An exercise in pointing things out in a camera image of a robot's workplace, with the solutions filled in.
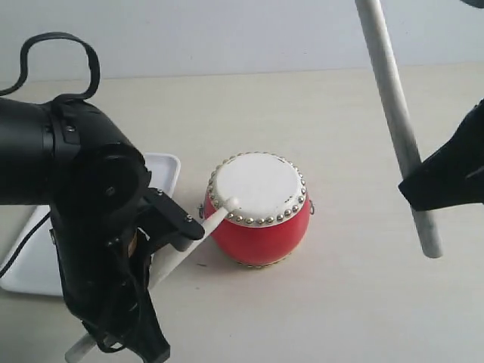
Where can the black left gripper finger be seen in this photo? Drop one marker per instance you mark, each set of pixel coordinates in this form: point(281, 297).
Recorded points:
point(144, 337)
point(112, 338)

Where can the white drumstick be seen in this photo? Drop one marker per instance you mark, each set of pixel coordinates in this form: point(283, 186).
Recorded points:
point(160, 265)
point(386, 74)

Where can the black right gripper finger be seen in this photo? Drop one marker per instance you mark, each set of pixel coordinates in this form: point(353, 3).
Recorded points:
point(453, 174)

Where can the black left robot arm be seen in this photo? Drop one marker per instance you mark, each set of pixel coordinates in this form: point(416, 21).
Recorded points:
point(69, 156)

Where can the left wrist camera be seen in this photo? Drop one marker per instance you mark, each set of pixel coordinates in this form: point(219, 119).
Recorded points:
point(166, 223)

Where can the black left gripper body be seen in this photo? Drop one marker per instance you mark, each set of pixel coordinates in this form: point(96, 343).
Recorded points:
point(103, 281)

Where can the white plastic tray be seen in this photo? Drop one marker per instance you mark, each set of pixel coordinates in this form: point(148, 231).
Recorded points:
point(35, 270)

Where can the red small drum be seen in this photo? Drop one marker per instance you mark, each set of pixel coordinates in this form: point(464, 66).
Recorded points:
point(273, 212)

